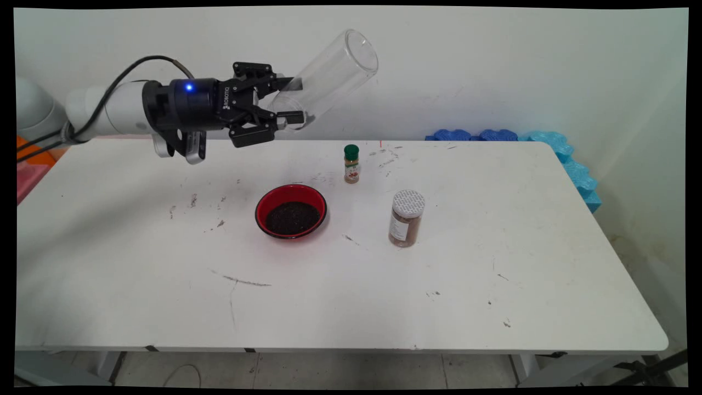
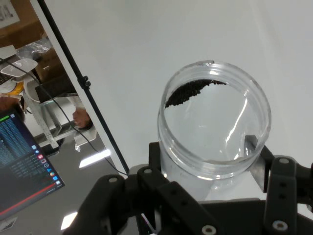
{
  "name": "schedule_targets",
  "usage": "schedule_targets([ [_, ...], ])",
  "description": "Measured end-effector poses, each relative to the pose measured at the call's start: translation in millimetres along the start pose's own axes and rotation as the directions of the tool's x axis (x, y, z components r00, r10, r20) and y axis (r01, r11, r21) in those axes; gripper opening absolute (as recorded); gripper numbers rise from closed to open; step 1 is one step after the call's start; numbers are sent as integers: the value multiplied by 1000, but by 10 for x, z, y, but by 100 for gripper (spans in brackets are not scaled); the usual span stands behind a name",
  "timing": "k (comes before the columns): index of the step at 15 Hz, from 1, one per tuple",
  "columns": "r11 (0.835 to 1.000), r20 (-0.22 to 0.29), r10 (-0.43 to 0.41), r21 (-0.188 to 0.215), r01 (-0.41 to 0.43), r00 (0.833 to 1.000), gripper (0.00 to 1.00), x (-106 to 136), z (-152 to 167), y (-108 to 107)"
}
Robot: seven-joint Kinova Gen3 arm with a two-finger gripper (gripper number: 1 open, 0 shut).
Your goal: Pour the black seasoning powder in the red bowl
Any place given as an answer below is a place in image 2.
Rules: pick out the black seeds pile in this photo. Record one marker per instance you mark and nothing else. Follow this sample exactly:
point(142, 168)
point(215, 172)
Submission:
point(188, 93)

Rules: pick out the perforated metal rail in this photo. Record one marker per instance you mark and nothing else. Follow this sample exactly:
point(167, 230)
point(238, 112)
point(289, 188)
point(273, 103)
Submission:
point(45, 127)

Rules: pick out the black tripod pole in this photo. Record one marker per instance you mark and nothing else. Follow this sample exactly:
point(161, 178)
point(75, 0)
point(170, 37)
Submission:
point(86, 83)

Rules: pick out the brown cardboard box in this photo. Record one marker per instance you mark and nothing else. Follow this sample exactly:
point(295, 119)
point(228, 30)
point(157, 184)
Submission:
point(22, 29)

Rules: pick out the white flat device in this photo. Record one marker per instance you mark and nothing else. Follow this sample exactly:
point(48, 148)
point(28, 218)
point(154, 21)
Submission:
point(19, 66)

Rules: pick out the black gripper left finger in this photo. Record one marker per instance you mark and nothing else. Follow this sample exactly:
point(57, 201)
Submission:
point(151, 198)

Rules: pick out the bare human hand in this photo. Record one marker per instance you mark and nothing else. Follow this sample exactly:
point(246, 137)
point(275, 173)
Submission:
point(80, 118)

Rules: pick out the computer monitor screen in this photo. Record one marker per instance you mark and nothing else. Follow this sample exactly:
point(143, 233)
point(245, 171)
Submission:
point(19, 159)

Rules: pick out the clear plastic jar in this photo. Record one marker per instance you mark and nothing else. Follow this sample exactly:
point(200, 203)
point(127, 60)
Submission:
point(264, 105)

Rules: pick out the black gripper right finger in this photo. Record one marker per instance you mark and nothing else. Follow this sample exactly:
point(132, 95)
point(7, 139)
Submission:
point(281, 186)

